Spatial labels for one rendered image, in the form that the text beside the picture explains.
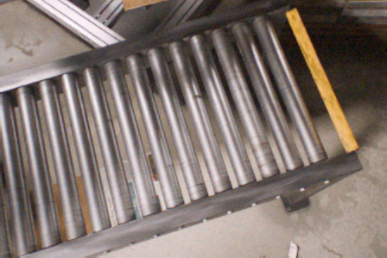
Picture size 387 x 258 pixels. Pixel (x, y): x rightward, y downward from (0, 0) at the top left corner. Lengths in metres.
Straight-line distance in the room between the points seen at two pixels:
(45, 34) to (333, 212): 1.65
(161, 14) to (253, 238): 1.09
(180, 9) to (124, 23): 0.26
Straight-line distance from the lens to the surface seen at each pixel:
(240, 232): 1.84
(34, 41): 2.30
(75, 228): 1.10
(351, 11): 1.91
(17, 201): 1.17
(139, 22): 1.93
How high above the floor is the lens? 1.84
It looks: 71 degrees down
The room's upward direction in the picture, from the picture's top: 11 degrees counter-clockwise
